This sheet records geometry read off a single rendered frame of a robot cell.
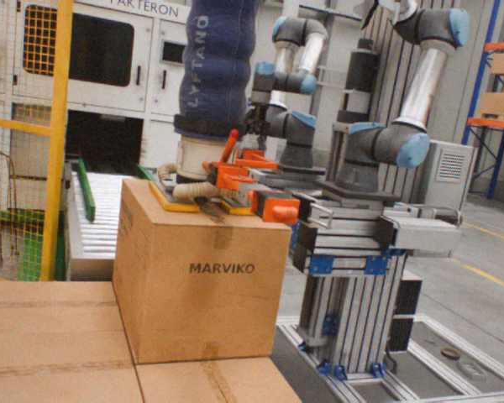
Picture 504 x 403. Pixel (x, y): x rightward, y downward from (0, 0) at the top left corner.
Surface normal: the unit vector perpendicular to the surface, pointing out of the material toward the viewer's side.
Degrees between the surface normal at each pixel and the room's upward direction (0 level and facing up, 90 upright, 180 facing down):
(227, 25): 77
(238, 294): 90
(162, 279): 90
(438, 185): 90
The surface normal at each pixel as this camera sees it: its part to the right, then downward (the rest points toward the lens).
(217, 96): 0.16, -0.05
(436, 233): 0.34, 0.23
